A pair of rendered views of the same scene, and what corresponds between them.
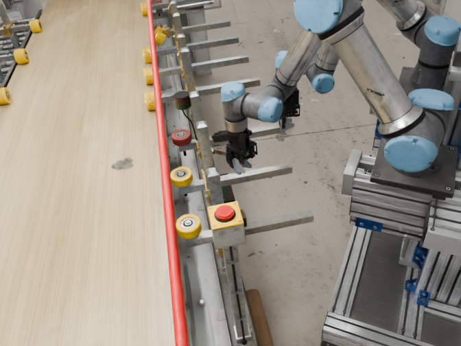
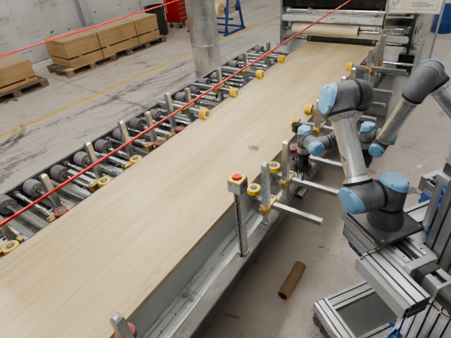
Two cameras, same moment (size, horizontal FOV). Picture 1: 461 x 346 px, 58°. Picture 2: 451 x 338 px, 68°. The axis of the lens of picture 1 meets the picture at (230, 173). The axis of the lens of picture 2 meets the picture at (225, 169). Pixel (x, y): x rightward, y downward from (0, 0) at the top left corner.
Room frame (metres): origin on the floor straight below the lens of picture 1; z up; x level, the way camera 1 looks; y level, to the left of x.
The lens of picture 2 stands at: (-0.27, -0.77, 2.14)
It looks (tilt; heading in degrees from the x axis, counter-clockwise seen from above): 36 degrees down; 44
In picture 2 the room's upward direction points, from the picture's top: 7 degrees counter-clockwise
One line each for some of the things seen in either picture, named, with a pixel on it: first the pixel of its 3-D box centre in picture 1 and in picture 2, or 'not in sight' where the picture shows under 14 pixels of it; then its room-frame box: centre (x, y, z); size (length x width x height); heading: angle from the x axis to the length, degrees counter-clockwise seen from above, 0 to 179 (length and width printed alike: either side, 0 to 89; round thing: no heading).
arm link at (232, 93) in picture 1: (234, 101); (305, 136); (1.15, -0.04, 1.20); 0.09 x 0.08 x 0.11; 54
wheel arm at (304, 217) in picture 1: (250, 228); (284, 209); (0.95, -0.04, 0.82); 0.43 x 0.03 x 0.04; 96
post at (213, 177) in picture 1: (221, 227); (266, 198); (0.90, 0.05, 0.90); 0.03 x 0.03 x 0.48; 6
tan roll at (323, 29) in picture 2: not in sight; (341, 30); (3.68, 0.88, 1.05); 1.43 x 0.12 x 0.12; 96
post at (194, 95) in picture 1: (202, 143); not in sight; (1.40, 0.10, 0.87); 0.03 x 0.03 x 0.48; 6
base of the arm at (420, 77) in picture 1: (433, 70); not in sight; (1.37, -0.79, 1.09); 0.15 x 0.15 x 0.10
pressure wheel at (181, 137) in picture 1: (182, 144); (293, 153); (1.43, 0.18, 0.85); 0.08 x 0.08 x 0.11
